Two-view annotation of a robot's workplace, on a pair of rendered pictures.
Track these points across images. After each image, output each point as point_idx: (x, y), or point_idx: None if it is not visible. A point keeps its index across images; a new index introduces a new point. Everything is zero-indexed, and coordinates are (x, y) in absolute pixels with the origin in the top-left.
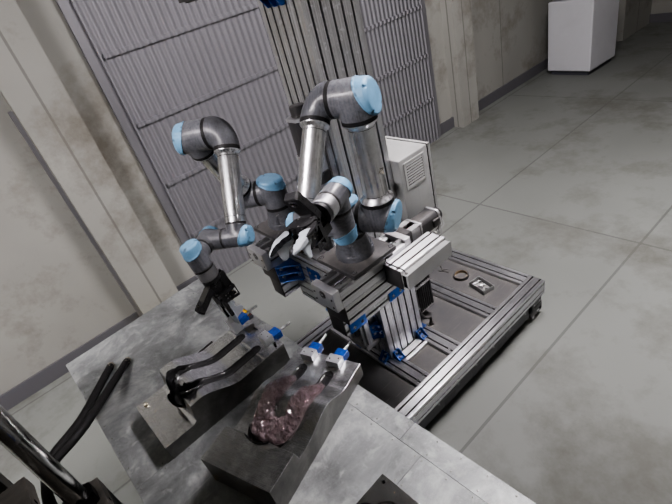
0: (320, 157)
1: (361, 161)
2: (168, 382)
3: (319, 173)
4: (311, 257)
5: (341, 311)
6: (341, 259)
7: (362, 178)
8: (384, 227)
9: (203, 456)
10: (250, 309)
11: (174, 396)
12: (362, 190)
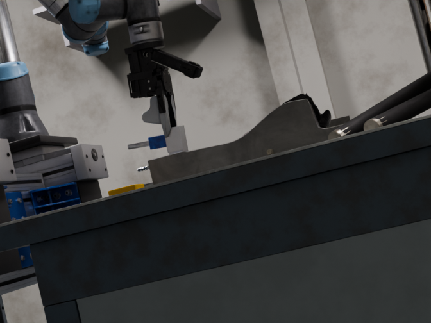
0: None
1: (9, 17)
2: (311, 104)
3: None
4: (170, 0)
5: (96, 191)
6: (47, 133)
7: (13, 36)
8: (34, 98)
9: (345, 116)
10: (140, 142)
11: (322, 125)
12: (11, 54)
